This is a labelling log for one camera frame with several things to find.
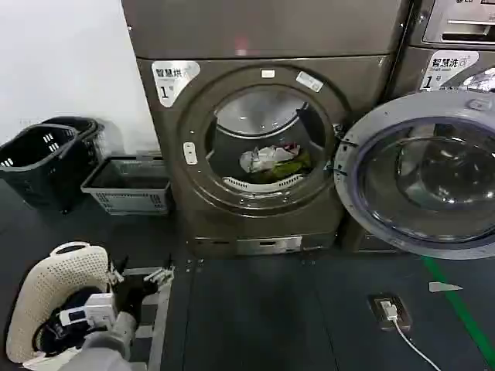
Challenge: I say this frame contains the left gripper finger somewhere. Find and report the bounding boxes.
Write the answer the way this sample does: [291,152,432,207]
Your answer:
[107,255,129,288]
[142,253,175,288]

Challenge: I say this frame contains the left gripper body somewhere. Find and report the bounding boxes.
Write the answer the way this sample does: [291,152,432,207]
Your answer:
[114,278,159,316]

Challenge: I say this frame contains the white perforated laundry basket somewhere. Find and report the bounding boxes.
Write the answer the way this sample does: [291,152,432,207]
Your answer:
[5,241,125,365]

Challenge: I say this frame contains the grey plastic crate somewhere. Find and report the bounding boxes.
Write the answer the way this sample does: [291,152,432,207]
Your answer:
[80,155,172,216]

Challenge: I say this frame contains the grey dryer with open drum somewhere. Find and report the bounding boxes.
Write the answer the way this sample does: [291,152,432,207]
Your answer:
[135,53,392,258]

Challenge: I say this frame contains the dark clothes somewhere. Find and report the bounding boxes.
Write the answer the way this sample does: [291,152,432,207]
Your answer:
[32,289,114,359]

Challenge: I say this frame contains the dryer base drawer panel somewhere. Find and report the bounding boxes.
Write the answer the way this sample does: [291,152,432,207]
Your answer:
[234,236,303,257]

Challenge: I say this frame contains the white lint filter grille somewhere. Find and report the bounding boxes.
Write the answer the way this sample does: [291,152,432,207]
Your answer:
[222,173,305,193]

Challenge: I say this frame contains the large black plastic basket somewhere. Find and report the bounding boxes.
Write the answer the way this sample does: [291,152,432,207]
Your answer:
[0,124,84,212]

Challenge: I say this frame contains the white crumpled cloth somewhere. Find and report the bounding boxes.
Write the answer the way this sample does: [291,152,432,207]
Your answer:
[239,145,288,175]

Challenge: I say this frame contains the green cloth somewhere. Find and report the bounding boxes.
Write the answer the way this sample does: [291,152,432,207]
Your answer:
[270,150,312,179]

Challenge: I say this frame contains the white number label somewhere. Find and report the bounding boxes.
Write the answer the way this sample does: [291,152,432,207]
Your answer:
[421,49,480,92]
[151,60,202,109]

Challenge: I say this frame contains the white plug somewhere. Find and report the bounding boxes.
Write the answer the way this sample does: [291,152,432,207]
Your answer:
[380,300,400,322]

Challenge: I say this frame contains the floor socket box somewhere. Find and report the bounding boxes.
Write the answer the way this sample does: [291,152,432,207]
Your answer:
[367,294,413,324]

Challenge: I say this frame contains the white rectangular sticker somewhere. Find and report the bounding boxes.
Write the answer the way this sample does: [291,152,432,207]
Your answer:
[295,70,326,94]

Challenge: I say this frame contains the grey upper stacked machine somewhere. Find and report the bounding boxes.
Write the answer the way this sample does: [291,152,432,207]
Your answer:
[121,0,411,61]

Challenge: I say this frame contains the round glass dryer door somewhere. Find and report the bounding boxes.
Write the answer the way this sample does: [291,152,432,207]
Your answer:
[333,91,495,260]

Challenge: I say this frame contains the grey tape piece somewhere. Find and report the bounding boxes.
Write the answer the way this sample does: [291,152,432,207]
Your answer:
[428,281,464,293]

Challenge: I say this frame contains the green floor tape line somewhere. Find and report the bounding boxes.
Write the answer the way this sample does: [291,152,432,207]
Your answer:
[420,255,495,370]

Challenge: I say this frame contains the grey neighbouring dryer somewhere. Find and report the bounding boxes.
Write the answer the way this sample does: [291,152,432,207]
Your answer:
[350,44,495,254]

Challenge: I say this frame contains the upper machine with silver panel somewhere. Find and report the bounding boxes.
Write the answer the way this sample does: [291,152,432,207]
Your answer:
[405,0,495,49]

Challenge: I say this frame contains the grey metal floor frame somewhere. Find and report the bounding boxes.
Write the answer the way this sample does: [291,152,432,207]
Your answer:
[123,265,176,371]

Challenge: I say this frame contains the black plastic basket with handles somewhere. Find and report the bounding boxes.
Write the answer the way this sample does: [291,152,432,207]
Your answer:
[40,117,106,172]

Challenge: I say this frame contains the white cable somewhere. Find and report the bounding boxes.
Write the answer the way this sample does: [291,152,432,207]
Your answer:
[391,318,442,371]

